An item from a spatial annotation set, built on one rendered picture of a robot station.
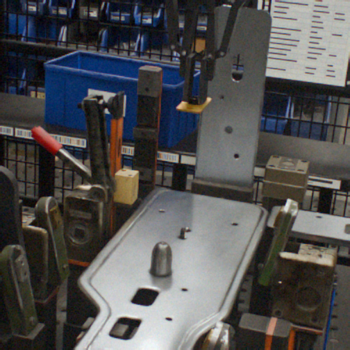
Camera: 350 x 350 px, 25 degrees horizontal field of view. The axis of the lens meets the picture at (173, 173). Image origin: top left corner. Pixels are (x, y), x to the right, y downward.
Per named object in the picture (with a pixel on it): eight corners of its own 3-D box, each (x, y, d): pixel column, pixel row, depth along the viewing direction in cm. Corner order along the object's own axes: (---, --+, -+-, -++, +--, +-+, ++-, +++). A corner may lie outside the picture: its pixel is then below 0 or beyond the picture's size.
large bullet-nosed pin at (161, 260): (167, 287, 116) (170, 247, 114) (146, 283, 117) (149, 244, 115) (172, 278, 119) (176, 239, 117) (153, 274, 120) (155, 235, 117)
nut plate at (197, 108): (199, 114, 117) (200, 106, 117) (175, 110, 118) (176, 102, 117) (212, 100, 125) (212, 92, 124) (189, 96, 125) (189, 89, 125)
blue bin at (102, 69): (172, 148, 161) (177, 86, 156) (41, 122, 170) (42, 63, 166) (198, 127, 175) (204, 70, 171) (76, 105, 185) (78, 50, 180)
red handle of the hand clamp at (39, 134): (105, 191, 127) (30, 128, 127) (98, 200, 128) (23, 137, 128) (114, 182, 131) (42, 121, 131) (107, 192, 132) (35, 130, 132)
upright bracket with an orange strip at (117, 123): (106, 347, 151) (119, 94, 133) (99, 346, 151) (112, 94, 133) (111, 339, 153) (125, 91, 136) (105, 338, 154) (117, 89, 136)
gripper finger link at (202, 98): (205, 55, 120) (210, 55, 120) (202, 99, 122) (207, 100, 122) (201, 58, 117) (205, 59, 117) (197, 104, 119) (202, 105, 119)
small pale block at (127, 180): (122, 359, 147) (133, 177, 134) (105, 355, 148) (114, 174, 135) (128, 349, 151) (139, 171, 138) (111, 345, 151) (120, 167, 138)
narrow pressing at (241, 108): (251, 189, 151) (273, 10, 139) (194, 180, 154) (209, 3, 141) (252, 188, 151) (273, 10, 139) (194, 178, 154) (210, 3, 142)
